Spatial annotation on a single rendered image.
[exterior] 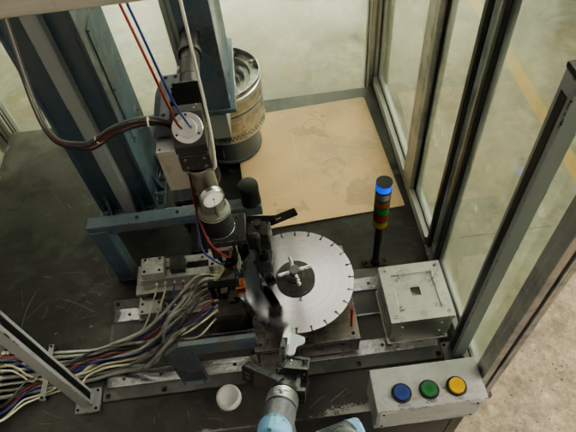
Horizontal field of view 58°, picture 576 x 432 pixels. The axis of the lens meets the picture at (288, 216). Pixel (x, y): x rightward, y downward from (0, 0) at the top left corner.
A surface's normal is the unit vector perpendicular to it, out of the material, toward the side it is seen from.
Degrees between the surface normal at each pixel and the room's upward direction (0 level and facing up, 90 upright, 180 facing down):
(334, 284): 0
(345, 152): 0
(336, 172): 0
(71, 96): 90
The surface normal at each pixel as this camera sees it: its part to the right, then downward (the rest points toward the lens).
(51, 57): 0.11, 0.79
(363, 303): -0.07, -0.60
